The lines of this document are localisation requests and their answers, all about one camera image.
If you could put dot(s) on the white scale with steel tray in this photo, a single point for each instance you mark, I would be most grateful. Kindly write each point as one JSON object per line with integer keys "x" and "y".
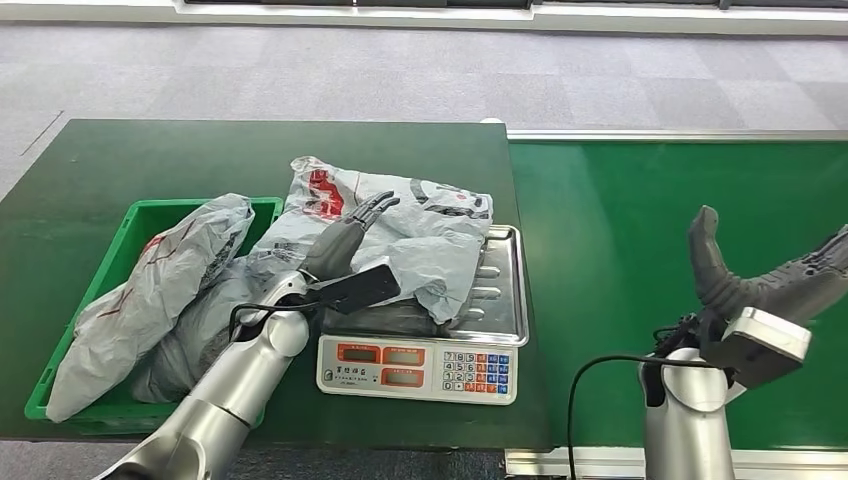
{"x": 417, "y": 371}

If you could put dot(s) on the white window sill ledge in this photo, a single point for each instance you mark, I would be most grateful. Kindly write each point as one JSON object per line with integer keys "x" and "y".
{"x": 424, "y": 18}

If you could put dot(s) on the green conveyor belt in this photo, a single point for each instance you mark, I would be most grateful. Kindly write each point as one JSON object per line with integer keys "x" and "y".
{"x": 596, "y": 265}

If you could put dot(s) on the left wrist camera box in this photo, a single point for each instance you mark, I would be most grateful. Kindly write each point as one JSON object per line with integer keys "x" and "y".
{"x": 364, "y": 290}

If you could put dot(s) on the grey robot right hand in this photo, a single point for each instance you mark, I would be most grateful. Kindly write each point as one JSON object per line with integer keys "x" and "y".
{"x": 788, "y": 291}

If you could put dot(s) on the green plastic crate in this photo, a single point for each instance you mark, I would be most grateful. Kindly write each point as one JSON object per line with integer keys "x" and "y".
{"x": 142, "y": 222}

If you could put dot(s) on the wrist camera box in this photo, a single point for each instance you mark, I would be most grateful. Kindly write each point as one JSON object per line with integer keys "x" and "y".
{"x": 364, "y": 290}
{"x": 762, "y": 344}

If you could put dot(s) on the grey package, thin red lines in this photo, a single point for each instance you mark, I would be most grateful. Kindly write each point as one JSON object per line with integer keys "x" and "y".
{"x": 152, "y": 291}

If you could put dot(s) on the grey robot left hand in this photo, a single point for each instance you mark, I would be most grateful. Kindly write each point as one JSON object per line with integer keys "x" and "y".
{"x": 338, "y": 248}

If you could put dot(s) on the plain dark grey package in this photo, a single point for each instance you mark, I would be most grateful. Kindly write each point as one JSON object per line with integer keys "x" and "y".
{"x": 199, "y": 331}

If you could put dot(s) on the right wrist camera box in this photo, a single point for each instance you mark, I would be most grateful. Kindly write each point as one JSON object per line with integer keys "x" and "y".
{"x": 762, "y": 344}

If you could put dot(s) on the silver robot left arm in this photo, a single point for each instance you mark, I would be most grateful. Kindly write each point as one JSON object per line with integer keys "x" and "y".
{"x": 225, "y": 404}

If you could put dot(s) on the silver conveyor frame rail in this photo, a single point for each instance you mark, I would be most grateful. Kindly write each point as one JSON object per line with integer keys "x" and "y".
{"x": 543, "y": 462}
{"x": 676, "y": 135}

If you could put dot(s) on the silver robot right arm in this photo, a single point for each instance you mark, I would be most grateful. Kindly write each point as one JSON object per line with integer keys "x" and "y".
{"x": 689, "y": 417}

